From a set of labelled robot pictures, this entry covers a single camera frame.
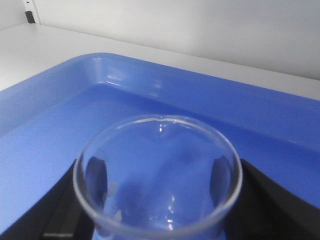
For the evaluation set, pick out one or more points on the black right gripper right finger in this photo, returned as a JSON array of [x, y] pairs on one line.
[[264, 210]]

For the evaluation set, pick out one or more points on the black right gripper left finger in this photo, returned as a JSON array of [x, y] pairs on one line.
[[58, 215]]

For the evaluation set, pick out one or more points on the clear glass beaker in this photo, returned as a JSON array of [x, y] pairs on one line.
[[169, 177]]

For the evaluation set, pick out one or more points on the blue plastic tray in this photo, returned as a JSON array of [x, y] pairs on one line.
[[48, 119]]

